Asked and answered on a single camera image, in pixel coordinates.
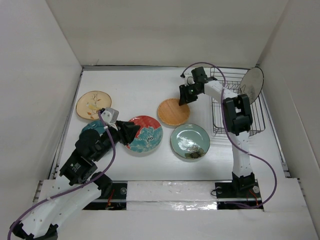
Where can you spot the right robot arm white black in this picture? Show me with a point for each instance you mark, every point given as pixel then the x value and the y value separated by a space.
pixel 237 120

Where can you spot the white foam front bar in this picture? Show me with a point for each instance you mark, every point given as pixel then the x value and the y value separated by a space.
pixel 170 196

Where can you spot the black wire dish rack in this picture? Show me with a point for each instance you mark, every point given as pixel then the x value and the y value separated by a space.
pixel 233 79

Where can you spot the grey plate with tree branches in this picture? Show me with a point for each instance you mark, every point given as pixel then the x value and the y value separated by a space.
pixel 252 84

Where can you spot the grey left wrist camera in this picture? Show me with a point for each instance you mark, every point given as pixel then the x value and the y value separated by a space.
pixel 108 116

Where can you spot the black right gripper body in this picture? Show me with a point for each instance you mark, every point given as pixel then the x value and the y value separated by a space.
pixel 194 87

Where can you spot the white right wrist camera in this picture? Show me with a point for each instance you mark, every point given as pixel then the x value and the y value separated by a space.
pixel 188 80

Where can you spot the dark teal scalloped plate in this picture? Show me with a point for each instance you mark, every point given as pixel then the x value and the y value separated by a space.
pixel 96 125

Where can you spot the orange woven plate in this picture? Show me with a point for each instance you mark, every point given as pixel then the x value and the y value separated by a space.
pixel 171 113

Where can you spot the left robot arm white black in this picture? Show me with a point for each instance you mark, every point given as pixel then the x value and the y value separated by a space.
pixel 44 220

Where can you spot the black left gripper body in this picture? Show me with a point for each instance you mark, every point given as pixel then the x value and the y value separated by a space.
pixel 118 135

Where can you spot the light green plate with flower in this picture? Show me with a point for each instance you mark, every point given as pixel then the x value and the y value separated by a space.
pixel 190 141

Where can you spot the red plate with teal flower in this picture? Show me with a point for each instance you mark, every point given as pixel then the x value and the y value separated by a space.
pixel 148 137

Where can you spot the beige plate with bird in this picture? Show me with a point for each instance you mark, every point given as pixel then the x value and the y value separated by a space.
pixel 89 104

